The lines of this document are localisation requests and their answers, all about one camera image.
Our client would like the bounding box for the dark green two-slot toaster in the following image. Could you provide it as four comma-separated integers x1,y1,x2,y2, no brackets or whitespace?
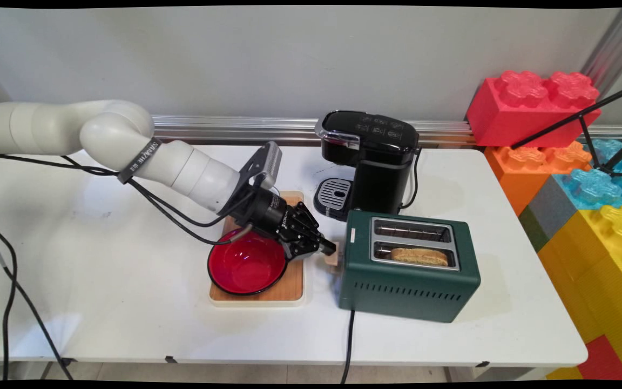
338,210,482,324

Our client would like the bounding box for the red bowl black outside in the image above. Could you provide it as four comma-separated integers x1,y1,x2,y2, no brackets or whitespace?
207,227,289,296

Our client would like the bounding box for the aluminium corner profile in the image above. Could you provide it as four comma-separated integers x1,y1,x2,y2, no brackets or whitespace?
580,8,622,99

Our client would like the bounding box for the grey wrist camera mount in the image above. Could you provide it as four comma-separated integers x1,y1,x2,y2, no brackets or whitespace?
234,141,283,191

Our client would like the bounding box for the wooden cutting board white rim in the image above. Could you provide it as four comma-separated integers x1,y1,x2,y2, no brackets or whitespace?
208,190,306,307

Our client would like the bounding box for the black velcro arm strap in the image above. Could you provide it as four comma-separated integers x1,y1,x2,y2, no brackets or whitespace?
118,137,164,185

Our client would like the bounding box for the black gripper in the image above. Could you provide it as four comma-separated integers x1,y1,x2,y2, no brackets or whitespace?
237,188,338,261

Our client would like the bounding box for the black hanging cable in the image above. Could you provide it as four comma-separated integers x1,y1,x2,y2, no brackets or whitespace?
0,224,74,381
0,215,19,381

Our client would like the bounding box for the aluminium wall rail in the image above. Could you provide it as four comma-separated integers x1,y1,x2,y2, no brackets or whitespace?
151,114,622,146

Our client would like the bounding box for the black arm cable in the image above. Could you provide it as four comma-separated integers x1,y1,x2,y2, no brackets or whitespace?
60,156,253,246
0,154,253,226

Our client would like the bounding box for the grey foam brick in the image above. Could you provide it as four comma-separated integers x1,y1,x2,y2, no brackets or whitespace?
518,177,579,253

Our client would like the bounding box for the small yellow foam brick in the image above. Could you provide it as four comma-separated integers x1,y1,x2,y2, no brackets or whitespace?
545,366,585,382

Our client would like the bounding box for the orange foam brick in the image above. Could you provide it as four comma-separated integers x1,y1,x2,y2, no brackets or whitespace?
484,142,592,217

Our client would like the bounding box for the big red foam brick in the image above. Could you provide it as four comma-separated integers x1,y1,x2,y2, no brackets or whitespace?
466,70,602,148

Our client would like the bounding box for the light blue foam brick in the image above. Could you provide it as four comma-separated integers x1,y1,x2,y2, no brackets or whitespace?
553,138,622,211

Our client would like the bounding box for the black capsule coffee machine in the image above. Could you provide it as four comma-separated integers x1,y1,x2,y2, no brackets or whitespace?
314,110,421,222

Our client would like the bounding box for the metal drip tray grate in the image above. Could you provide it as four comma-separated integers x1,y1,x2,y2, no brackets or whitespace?
319,178,353,209

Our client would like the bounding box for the toasted bread slice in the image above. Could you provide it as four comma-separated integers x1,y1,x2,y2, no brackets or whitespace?
390,247,449,267

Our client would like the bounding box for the black tripod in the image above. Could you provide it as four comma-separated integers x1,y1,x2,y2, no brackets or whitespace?
511,81,622,178

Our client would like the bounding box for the black coffee machine cable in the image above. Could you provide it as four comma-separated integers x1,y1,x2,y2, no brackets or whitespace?
400,148,423,211

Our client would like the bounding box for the black toaster power cable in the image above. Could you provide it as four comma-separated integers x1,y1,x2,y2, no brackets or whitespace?
340,309,356,384

